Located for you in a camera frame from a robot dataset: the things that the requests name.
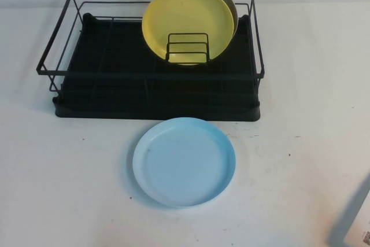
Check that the light blue plate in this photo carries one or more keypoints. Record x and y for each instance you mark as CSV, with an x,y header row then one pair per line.
x,y
185,166

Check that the black plastic drip tray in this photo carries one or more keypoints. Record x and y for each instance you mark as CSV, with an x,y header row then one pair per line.
x,y
115,114

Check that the white sheet with code print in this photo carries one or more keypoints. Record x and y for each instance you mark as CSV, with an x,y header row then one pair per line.
x,y
361,232

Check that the yellow plate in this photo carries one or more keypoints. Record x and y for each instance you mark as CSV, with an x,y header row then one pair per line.
x,y
188,12

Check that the olive grey plate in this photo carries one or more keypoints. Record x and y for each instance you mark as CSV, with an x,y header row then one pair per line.
x,y
231,1

